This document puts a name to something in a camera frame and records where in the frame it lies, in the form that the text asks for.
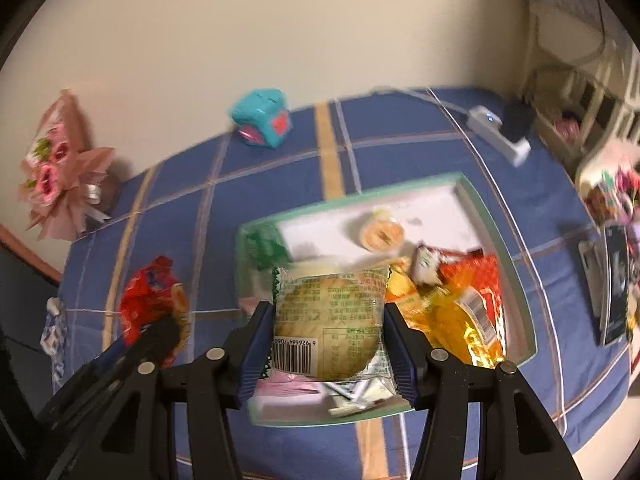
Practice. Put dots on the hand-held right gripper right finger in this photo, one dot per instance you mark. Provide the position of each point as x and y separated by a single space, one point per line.
402 355

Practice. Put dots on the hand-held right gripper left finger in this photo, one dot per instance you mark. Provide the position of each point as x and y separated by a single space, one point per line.
256 355

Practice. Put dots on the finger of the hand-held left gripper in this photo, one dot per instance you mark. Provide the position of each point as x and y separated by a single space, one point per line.
85 390
160 340

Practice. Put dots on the pink snack packet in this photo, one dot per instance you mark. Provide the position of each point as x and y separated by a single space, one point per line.
290 382

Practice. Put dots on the red crinkled snack packet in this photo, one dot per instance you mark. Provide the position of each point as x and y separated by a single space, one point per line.
145 290

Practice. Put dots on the orange cake packet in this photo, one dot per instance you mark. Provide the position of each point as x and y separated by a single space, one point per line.
445 320

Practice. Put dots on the white snack packet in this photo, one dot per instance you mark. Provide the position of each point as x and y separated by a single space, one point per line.
350 395

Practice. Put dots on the round cookie green-trim packet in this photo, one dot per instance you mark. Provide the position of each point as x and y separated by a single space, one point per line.
325 320

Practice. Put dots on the dark green snack packet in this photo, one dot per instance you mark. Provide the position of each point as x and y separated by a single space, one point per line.
265 250

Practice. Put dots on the red gold-patterned packet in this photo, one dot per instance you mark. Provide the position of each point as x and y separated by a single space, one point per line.
475 275

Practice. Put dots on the pale pudding cup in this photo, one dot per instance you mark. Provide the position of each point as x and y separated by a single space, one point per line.
382 232

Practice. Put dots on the white tray teal rim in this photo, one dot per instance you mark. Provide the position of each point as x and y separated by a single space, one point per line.
435 210

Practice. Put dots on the blue and white crumpled packet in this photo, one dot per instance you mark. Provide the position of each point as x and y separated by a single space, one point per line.
52 330

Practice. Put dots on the dark cabinet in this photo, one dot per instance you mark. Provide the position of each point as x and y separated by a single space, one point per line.
20 310

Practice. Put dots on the brown wooden board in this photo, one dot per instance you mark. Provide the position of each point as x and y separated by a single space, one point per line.
30 255

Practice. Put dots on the pink flower bouquet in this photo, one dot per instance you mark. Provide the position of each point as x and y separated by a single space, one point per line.
55 180

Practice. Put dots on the dark flat card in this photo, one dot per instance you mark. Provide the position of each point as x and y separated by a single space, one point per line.
590 275

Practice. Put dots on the blue plaid cloth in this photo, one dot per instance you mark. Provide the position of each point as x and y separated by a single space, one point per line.
400 135

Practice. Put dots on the dark photo card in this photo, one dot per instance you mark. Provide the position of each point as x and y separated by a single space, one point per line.
616 285

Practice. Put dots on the teal toy house box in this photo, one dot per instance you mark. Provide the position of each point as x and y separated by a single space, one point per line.
260 115

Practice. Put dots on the white power strip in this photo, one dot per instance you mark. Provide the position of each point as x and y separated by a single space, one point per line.
487 120

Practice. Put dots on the black power adapter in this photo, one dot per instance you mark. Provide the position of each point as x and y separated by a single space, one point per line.
517 120

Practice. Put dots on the colourful toy pile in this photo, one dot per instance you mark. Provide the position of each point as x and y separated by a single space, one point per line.
617 185

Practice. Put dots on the white shelf rack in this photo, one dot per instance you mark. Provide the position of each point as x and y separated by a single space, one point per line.
605 75

